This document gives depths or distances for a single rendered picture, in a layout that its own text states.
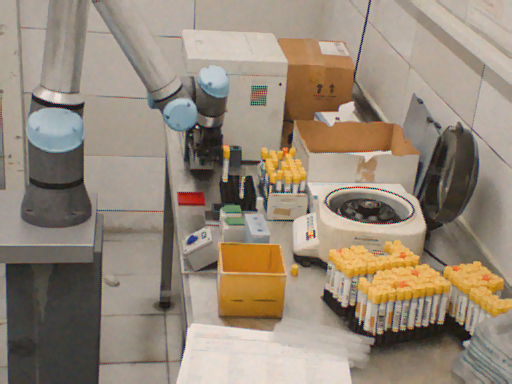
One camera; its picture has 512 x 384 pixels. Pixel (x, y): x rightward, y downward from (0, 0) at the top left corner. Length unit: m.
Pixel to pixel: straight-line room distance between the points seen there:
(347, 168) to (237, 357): 0.78
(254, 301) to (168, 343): 1.55
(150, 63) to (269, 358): 0.70
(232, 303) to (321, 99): 1.25
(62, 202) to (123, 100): 1.85
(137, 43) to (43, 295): 0.60
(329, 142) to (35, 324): 0.93
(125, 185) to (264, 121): 1.57
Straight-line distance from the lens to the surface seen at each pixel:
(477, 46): 2.18
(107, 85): 3.92
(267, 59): 2.54
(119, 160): 4.03
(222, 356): 1.74
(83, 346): 2.25
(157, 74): 2.06
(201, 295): 1.95
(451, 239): 2.32
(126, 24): 2.02
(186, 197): 2.38
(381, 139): 2.62
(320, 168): 2.35
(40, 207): 2.12
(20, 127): 3.93
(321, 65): 2.96
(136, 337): 3.43
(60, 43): 2.16
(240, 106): 2.57
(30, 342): 2.25
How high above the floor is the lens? 1.86
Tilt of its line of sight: 24 degrees down
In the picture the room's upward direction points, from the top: 4 degrees clockwise
